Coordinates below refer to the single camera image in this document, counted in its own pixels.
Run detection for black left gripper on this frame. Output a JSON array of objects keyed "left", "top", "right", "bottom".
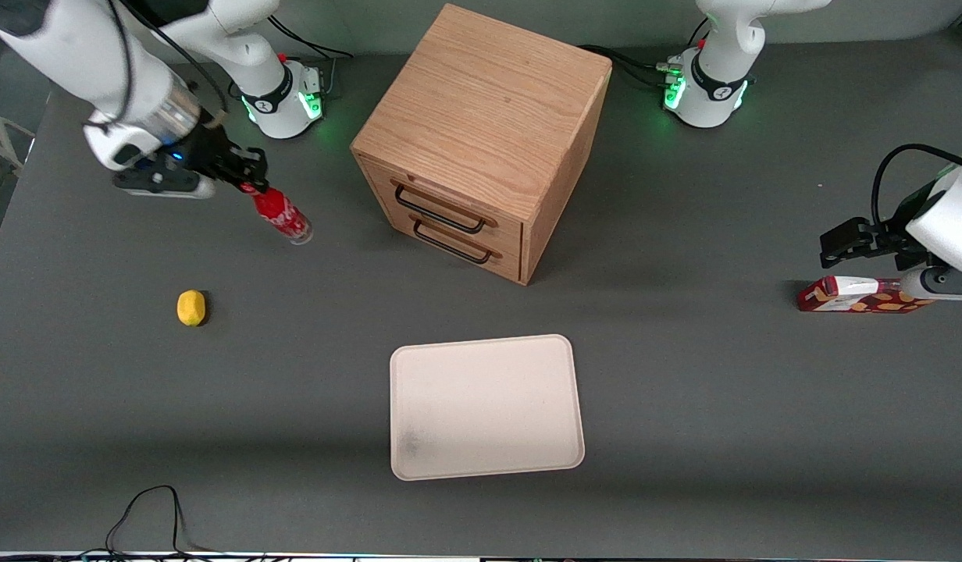
[{"left": 820, "top": 181, "right": 939, "bottom": 271}]

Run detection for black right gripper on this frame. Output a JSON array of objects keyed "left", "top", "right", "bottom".
[{"left": 173, "top": 123, "right": 270, "bottom": 195}]

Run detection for red coke bottle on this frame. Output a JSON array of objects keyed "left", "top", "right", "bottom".
[{"left": 251, "top": 186, "right": 315, "bottom": 247}]

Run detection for beige plastic tray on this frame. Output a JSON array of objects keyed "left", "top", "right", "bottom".
[{"left": 390, "top": 334, "right": 586, "bottom": 482}]

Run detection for red snack box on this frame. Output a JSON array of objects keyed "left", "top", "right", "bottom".
[{"left": 796, "top": 276, "right": 937, "bottom": 314}]

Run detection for yellow lemon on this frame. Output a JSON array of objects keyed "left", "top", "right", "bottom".
[{"left": 176, "top": 290, "right": 208, "bottom": 327}]

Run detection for wooden two-drawer cabinet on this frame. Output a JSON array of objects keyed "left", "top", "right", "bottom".
[{"left": 350, "top": 3, "right": 613, "bottom": 286}]

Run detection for black left arm wrist cable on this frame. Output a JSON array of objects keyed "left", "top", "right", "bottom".
[{"left": 871, "top": 144, "right": 962, "bottom": 229}]

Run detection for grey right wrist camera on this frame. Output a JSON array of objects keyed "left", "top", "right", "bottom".
[{"left": 112, "top": 166, "right": 217, "bottom": 201}]

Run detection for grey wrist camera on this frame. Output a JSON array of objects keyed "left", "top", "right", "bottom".
[
  {"left": 899, "top": 265, "right": 962, "bottom": 303},
  {"left": 112, "top": 166, "right": 217, "bottom": 201}
]

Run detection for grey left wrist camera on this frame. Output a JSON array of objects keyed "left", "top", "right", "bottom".
[{"left": 899, "top": 265, "right": 962, "bottom": 303}]

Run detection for black right arm base cables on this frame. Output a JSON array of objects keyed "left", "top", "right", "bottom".
[{"left": 266, "top": 14, "right": 355, "bottom": 60}]

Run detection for black arm base cables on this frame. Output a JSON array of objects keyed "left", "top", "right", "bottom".
[
  {"left": 578, "top": 44, "right": 679, "bottom": 89},
  {"left": 266, "top": 14, "right": 355, "bottom": 60}
]

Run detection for black drawer handle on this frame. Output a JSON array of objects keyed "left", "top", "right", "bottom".
[
  {"left": 411, "top": 218, "right": 496, "bottom": 265},
  {"left": 392, "top": 183, "right": 488, "bottom": 235}
]

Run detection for white cable loop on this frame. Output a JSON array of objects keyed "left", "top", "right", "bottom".
[{"left": 0, "top": 116, "right": 37, "bottom": 161}]

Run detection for black left arm base cables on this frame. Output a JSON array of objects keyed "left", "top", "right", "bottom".
[{"left": 578, "top": 44, "right": 679, "bottom": 89}]

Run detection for thin black cable loop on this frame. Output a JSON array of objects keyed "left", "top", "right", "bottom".
[{"left": 81, "top": 485, "right": 265, "bottom": 560}]

